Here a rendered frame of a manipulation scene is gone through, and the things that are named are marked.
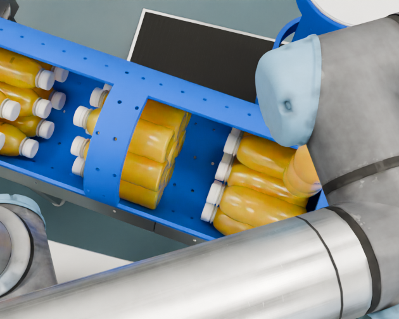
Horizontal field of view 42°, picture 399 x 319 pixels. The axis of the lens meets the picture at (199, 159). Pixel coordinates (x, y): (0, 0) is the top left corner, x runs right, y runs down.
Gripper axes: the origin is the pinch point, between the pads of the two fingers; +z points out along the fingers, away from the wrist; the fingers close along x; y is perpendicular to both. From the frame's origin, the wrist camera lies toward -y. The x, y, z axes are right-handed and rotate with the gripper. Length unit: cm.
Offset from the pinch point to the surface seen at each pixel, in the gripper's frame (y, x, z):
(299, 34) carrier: -7, 47, 54
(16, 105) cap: -55, -2, 30
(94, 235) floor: -55, -14, 143
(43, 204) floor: -79, -10, 143
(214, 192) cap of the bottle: -13.0, -4.6, 31.3
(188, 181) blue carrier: -20, -1, 47
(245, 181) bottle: -8.1, 0.1, 33.5
